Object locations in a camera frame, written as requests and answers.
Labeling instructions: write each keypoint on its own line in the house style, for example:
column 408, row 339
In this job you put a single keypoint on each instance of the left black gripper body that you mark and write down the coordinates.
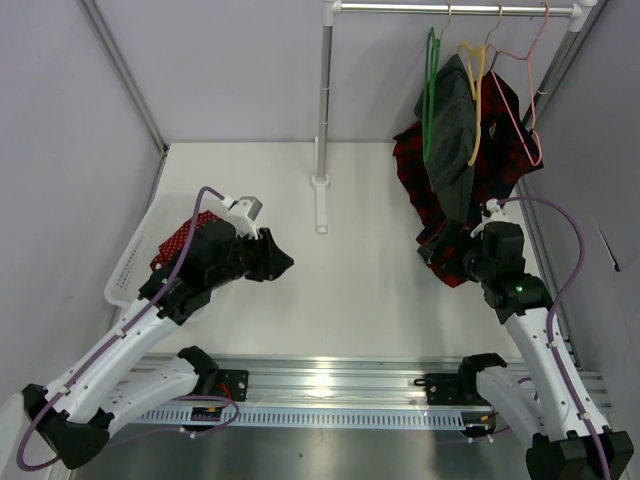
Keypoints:
column 244, row 261

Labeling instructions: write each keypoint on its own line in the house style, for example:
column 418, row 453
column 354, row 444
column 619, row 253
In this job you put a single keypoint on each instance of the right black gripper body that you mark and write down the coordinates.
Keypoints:
column 475, row 265

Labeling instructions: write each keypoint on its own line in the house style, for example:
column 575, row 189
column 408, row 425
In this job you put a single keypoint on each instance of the red polka dot skirt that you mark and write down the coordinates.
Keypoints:
column 175, row 243

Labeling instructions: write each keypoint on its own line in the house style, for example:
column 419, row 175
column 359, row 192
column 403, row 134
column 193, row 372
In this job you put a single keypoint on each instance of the green velvet hanger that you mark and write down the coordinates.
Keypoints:
column 431, row 71

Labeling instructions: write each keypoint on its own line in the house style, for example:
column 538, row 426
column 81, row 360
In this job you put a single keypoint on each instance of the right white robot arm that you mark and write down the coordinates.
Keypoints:
column 565, row 434

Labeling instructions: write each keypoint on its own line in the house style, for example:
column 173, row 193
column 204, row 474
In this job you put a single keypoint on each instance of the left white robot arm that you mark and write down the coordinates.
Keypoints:
column 78, row 413

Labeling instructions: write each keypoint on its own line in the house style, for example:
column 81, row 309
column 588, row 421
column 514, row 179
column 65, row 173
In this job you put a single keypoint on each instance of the yellow hanger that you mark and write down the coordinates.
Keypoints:
column 475, row 67

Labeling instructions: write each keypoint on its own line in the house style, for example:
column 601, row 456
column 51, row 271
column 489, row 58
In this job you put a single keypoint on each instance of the white plastic basket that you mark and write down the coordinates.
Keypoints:
column 166, row 214

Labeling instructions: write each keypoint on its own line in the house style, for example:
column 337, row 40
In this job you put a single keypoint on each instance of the grey dotted garment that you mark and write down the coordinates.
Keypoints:
column 452, row 117

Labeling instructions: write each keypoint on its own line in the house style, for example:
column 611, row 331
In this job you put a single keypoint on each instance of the red black plaid shirt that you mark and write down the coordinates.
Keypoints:
column 507, row 152

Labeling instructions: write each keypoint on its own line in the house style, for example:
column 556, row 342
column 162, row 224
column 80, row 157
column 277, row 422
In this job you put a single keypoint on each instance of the silver clothes rack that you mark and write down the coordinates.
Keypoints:
column 577, row 13

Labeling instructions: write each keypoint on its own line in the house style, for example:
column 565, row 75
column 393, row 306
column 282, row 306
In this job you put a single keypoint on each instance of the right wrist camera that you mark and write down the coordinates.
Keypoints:
column 492, row 212

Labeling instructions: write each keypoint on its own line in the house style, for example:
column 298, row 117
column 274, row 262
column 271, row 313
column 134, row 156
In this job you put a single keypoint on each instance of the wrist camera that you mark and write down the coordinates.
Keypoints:
column 492, row 212
column 242, row 213

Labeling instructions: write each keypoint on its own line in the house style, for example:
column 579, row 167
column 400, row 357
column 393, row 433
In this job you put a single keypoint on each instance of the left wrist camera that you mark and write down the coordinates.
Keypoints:
column 242, row 213

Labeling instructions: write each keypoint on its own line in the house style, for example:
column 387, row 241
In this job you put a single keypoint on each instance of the aluminium mounting rail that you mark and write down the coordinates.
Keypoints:
column 324, row 384

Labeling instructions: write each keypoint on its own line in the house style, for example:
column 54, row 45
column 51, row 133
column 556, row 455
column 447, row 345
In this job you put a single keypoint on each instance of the perforated cable duct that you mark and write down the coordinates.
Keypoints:
column 386, row 419

